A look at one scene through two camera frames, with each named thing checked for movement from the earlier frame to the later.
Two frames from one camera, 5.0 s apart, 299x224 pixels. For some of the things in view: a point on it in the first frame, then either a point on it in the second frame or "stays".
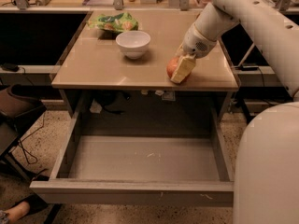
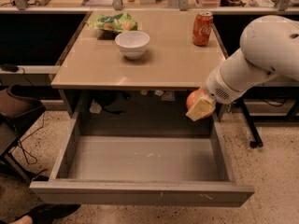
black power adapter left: [9, 67] stays
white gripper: [196, 43] -> [217, 87]
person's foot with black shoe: [27, 206] -> [44, 214]
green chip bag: [123, 21] stays
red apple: [172, 66] -> [192, 99]
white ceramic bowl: [134, 44] stays
